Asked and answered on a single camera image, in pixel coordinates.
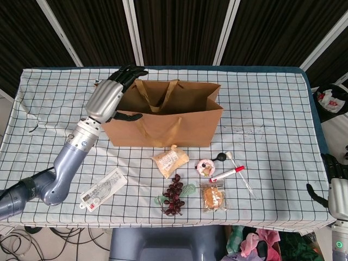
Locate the dark blue table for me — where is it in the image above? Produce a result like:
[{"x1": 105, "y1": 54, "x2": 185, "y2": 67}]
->
[{"x1": 21, "y1": 65, "x2": 345, "y2": 217}]

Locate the brown paper bag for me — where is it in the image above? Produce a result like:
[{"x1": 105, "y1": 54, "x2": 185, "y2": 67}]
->
[{"x1": 94, "y1": 78, "x2": 224, "y2": 149}]

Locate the black floor cable bundle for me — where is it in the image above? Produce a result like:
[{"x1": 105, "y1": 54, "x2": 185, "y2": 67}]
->
[{"x1": 0, "y1": 225, "x2": 109, "y2": 261}]

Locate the red and white marker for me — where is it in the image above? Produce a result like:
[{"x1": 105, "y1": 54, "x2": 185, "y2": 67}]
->
[{"x1": 209, "y1": 165, "x2": 245, "y2": 183}]

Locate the white black checkered tablecloth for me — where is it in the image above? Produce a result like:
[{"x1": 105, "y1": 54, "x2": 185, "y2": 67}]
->
[{"x1": 0, "y1": 67, "x2": 339, "y2": 237}]

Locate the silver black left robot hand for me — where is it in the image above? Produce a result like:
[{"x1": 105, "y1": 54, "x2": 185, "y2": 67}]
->
[{"x1": 85, "y1": 64, "x2": 149, "y2": 125}]

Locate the grey blue robot torso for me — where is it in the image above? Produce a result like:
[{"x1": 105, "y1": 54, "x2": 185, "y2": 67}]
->
[{"x1": 108, "y1": 227, "x2": 228, "y2": 261}]

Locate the dark red grape bunch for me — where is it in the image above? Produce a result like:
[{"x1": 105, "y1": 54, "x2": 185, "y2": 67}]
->
[{"x1": 160, "y1": 173, "x2": 186, "y2": 217}]

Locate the mint green plastic brush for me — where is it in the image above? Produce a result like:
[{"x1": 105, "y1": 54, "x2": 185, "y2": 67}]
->
[{"x1": 154, "y1": 183, "x2": 197, "y2": 205}]

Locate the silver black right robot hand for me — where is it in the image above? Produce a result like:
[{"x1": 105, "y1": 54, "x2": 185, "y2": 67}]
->
[{"x1": 306, "y1": 153, "x2": 348, "y2": 220}]

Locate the round brown biscuit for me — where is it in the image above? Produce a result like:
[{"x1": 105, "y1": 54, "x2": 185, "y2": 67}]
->
[{"x1": 199, "y1": 181, "x2": 229, "y2": 213}]

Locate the white partition frame post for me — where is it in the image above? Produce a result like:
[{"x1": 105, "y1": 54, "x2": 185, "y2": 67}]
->
[
  {"x1": 299, "y1": 10, "x2": 348, "y2": 71},
  {"x1": 36, "y1": 0, "x2": 84, "y2": 67},
  {"x1": 212, "y1": 0, "x2": 241, "y2": 66},
  {"x1": 122, "y1": 0, "x2": 145, "y2": 66}
]

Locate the ruler set in clear package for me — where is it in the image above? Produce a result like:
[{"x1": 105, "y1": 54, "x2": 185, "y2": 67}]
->
[{"x1": 79, "y1": 167, "x2": 128, "y2": 212}]

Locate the pile of colourful clothes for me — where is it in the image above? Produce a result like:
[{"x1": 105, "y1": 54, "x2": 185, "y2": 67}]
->
[{"x1": 224, "y1": 225, "x2": 324, "y2": 261}]

